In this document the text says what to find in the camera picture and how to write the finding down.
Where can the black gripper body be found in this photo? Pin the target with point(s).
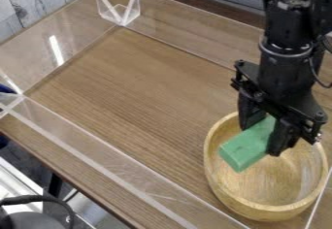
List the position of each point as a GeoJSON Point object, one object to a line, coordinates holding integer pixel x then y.
{"type": "Point", "coordinates": [278, 83]}

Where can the clear acrylic barrier wall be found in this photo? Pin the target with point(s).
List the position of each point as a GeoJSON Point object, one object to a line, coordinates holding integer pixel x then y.
{"type": "Point", "coordinates": [111, 105]}

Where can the green rectangular block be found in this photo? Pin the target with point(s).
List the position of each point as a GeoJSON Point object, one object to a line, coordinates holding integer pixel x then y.
{"type": "Point", "coordinates": [246, 147]}

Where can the clear acrylic corner bracket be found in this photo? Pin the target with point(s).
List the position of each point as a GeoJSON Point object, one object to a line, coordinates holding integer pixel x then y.
{"type": "Point", "coordinates": [119, 14]}

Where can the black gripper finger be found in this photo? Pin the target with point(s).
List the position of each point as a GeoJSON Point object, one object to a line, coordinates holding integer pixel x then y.
{"type": "Point", "coordinates": [282, 137]}
{"type": "Point", "coordinates": [250, 114]}

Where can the brown wooden bowl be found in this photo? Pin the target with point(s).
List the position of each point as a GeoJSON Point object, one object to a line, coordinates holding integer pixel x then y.
{"type": "Point", "coordinates": [275, 188]}

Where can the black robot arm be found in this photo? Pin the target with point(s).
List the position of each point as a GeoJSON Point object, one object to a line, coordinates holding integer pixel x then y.
{"type": "Point", "coordinates": [297, 23]}

